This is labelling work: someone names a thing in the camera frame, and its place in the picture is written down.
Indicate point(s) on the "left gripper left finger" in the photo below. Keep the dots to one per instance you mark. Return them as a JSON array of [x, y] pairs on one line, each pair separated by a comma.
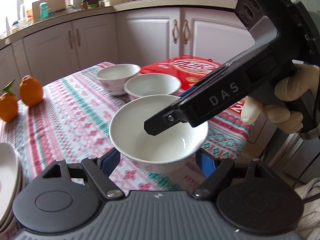
[[95, 173]]

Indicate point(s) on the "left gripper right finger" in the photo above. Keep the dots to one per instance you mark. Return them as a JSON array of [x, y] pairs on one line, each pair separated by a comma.
[[219, 174]]

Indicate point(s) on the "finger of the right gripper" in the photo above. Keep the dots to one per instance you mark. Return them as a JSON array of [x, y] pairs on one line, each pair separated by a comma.
[[188, 91], [163, 120]]

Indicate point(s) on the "floral white bowl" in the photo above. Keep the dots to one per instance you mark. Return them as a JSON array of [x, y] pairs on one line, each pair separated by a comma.
[[151, 84], [162, 153], [113, 78]]

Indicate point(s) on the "white plate fruit decals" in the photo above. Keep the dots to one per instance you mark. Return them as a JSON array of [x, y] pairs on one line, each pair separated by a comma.
[[9, 176]]

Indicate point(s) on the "white kitchen base cabinets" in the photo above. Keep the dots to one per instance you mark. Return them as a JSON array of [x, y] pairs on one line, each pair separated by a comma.
[[141, 37]]

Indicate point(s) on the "right hand beige glove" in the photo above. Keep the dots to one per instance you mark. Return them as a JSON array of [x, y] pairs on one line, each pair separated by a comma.
[[288, 89]]

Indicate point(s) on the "red cardboard box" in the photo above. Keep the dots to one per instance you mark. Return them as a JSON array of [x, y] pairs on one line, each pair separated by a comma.
[[189, 70]]

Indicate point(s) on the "patterned embroidered tablecloth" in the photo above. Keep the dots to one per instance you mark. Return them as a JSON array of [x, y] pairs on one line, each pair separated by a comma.
[[72, 124]]

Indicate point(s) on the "bumpy orange without leaf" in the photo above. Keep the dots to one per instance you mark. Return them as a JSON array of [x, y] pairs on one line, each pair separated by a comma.
[[30, 91]]

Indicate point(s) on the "orange with leaves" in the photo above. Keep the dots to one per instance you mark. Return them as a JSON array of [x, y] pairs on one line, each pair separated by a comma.
[[8, 104]]

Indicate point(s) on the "white fleece jacket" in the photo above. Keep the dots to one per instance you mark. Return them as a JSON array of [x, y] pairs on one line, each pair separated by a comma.
[[308, 227]]

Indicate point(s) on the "teal lidded jar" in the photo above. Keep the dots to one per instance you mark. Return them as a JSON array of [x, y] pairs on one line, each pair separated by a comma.
[[43, 7]]

